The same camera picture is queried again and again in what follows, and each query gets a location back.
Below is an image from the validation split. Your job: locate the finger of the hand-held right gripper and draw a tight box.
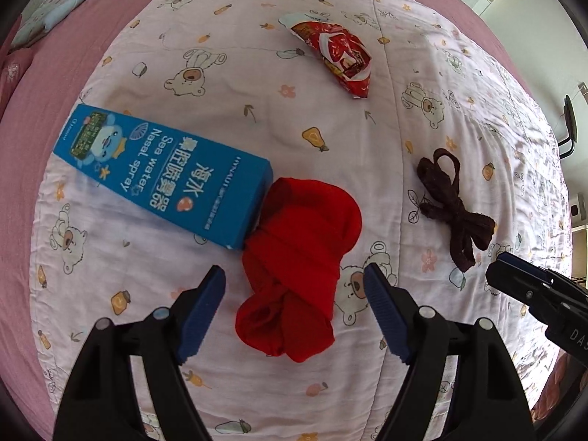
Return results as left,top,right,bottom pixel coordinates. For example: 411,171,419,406
485,252,559,306

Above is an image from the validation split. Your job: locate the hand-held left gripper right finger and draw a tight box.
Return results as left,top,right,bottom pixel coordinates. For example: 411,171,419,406
363,263,537,441

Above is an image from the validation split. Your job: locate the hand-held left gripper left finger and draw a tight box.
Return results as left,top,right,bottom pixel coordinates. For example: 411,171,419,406
53,264,227,441

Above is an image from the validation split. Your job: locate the brown ribbon bow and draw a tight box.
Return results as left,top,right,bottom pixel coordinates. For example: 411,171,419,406
416,148,497,273

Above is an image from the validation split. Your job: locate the red sock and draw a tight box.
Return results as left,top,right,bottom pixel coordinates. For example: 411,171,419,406
235,177,363,363

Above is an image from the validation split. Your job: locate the blue cardboard box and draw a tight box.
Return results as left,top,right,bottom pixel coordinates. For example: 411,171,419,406
53,103,274,251

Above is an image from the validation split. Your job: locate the black bar chair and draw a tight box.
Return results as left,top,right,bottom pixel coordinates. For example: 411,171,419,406
558,94,578,159

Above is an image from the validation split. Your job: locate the white bear printed blanket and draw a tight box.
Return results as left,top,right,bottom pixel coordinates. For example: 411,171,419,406
30,0,575,441

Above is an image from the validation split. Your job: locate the red snack packet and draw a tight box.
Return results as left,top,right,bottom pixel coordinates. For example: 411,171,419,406
278,11,374,100

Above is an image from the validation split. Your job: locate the light blue printed pillow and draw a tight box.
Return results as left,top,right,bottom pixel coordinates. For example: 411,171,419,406
9,0,134,51

